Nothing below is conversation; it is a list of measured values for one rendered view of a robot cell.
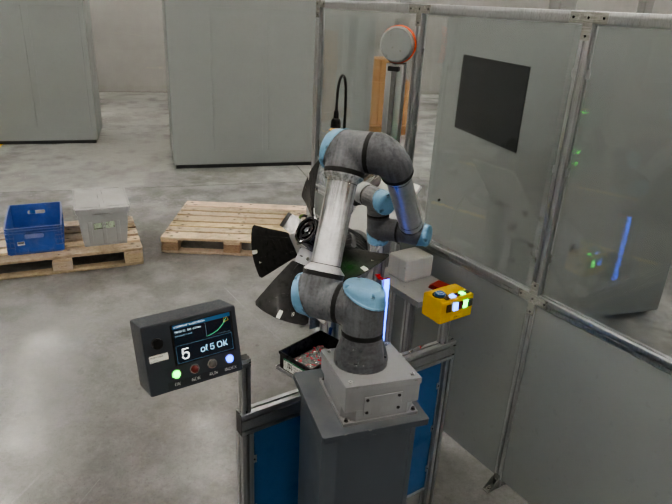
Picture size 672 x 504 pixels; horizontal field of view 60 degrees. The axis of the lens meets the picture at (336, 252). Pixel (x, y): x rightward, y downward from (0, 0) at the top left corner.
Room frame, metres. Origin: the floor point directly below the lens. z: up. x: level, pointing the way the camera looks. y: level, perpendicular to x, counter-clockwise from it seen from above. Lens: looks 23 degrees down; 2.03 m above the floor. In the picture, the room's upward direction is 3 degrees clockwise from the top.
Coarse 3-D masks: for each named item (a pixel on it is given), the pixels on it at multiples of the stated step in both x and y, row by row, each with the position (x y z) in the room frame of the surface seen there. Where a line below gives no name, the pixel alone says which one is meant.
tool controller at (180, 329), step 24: (168, 312) 1.40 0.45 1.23; (192, 312) 1.38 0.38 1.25; (216, 312) 1.39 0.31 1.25; (144, 336) 1.28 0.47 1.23; (168, 336) 1.31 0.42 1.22; (192, 336) 1.34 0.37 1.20; (216, 336) 1.37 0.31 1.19; (144, 360) 1.26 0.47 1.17; (168, 360) 1.29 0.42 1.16; (216, 360) 1.35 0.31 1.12; (240, 360) 1.39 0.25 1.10; (144, 384) 1.28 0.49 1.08; (168, 384) 1.27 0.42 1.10; (192, 384) 1.30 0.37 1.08
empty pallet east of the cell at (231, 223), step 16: (192, 208) 5.37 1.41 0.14; (208, 208) 5.39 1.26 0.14; (224, 208) 5.42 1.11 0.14; (240, 208) 5.47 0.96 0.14; (256, 208) 5.47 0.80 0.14; (272, 208) 5.49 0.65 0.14; (288, 208) 5.52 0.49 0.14; (304, 208) 5.55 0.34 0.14; (176, 224) 4.92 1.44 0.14; (192, 224) 4.94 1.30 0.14; (208, 224) 4.96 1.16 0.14; (224, 224) 4.98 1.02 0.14; (240, 224) 5.00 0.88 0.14; (256, 224) 5.05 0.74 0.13; (272, 224) 5.05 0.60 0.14; (176, 240) 4.60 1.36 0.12; (192, 240) 4.61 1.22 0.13; (208, 240) 4.61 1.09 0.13; (224, 240) 4.61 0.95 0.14; (240, 240) 4.62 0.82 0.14
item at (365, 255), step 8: (344, 248) 2.03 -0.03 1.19; (352, 248) 2.03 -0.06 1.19; (344, 256) 1.96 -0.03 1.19; (352, 256) 1.95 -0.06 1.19; (360, 256) 1.95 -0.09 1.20; (368, 256) 1.94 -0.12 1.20; (376, 256) 1.93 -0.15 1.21; (384, 256) 1.92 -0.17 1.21; (344, 264) 1.91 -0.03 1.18; (352, 264) 1.90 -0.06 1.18; (360, 264) 1.89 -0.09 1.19; (368, 264) 1.89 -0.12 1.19; (376, 264) 1.88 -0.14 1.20; (344, 272) 1.86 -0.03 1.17; (352, 272) 1.86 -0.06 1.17; (360, 272) 1.85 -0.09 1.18; (344, 280) 1.83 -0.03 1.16
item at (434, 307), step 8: (440, 288) 1.98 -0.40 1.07; (448, 288) 1.98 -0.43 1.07; (456, 288) 1.98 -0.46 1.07; (424, 296) 1.93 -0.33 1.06; (432, 296) 1.91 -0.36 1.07; (448, 296) 1.91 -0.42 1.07; (456, 296) 1.92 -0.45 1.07; (464, 296) 1.92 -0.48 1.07; (472, 296) 1.94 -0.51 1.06; (424, 304) 1.93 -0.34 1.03; (432, 304) 1.90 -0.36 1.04; (440, 304) 1.86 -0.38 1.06; (448, 304) 1.88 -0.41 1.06; (424, 312) 1.93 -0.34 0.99; (432, 312) 1.89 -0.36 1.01; (440, 312) 1.86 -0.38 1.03; (456, 312) 1.90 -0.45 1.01; (464, 312) 1.93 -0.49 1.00; (440, 320) 1.86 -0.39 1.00; (448, 320) 1.88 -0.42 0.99
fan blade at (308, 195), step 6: (318, 162) 2.38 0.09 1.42; (312, 168) 2.43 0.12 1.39; (312, 174) 2.39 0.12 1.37; (306, 180) 2.46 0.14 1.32; (312, 180) 2.36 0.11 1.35; (306, 186) 2.44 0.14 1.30; (312, 186) 2.33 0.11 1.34; (306, 192) 2.42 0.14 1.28; (312, 192) 2.30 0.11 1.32; (306, 198) 2.41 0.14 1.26; (312, 198) 2.28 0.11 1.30; (306, 204) 2.41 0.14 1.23; (312, 204) 2.26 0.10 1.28; (312, 210) 2.25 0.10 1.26
